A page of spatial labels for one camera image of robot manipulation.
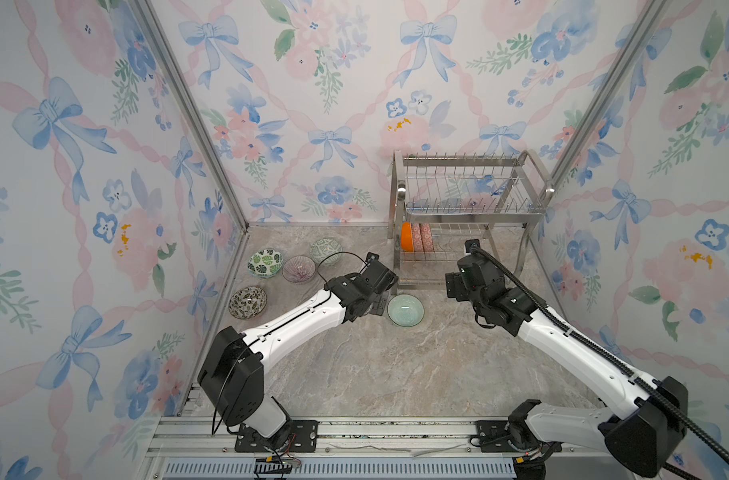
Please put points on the dark speckled bowl left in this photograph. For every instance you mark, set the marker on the dark speckled bowl left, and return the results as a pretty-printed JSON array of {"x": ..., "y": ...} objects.
[{"x": 247, "y": 302}]

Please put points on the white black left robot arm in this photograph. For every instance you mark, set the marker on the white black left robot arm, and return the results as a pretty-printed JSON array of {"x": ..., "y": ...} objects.
[{"x": 232, "y": 376}]

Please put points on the purple glass bowl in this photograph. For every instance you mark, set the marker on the purple glass bowl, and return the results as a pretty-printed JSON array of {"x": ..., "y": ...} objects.
[{"x": 299, "y": 269}]

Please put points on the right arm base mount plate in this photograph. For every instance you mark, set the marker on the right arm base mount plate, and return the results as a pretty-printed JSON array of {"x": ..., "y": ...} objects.
[{"x": 496, "y": 435}]

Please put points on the green geometric pattern bowl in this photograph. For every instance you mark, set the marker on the green geometric pattern bowl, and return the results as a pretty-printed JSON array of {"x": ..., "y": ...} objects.
[{"x": 326, "y": 251}]

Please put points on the aluminium corner post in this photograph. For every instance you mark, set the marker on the aluminium corner post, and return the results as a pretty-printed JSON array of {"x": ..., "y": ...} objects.
[
  {"x": 642, "y": 30},
  {"x": 160, "y": 46}
]

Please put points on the pink purple bowl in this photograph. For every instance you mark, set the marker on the pink purple bowl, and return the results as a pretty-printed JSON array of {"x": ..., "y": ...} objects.
[{"x": 417, "y": 238}]

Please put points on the aluminium corner post right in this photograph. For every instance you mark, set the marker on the aluminium corner post right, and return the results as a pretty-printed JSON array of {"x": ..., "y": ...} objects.
[{"x": 642, "y": 30}]

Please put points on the dark patterned bowl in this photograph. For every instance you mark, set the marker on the dark patterned bowl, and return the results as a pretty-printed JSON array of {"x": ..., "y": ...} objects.
[{"x": 427, "y": 238}]

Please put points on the orange white bowl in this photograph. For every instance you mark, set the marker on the orange white bowl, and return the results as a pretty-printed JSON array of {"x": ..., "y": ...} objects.
[{"x": 406, "y": 238}]

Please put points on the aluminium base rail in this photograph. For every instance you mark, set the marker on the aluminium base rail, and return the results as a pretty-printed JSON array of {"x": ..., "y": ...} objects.
[{"x": 360, "y": 448}]

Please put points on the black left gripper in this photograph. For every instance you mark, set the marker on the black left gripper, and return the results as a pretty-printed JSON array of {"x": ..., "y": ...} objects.
[{"x": 380, "y": 305}]

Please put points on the pale green celadon bowl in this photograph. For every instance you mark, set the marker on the pale green celadon bowl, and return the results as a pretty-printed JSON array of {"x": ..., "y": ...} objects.
[{"x": 406, "y": 310}]

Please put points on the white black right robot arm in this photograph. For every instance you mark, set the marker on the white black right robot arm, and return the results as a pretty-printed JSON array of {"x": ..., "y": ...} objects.
[{"x": 633, "y": 425}]

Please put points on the green leaf pattern bowl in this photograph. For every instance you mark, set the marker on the green leaf pattern bowl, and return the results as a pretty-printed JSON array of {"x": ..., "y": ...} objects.
[{"x": 266, "y": 263}]

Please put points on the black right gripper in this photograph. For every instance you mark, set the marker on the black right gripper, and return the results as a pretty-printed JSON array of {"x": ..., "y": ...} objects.
[{"x": 455, "y": 286}]

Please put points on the aluminium corner post left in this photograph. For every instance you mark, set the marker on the aluminium corner post left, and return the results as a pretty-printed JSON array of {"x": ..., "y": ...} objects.
[{"x": 160, "y": 46}]

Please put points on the stainless steel dish rack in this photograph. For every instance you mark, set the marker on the stainless steel dish rack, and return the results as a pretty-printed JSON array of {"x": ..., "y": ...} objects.
[{"x": 462, "y": 197}]

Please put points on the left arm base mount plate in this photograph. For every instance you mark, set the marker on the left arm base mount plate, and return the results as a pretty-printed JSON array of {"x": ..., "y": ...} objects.
[{"x": 297, "y": 436}]

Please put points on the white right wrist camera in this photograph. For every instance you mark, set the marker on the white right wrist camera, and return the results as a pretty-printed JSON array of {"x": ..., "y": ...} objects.
[{"x": 472, "y": 246}]

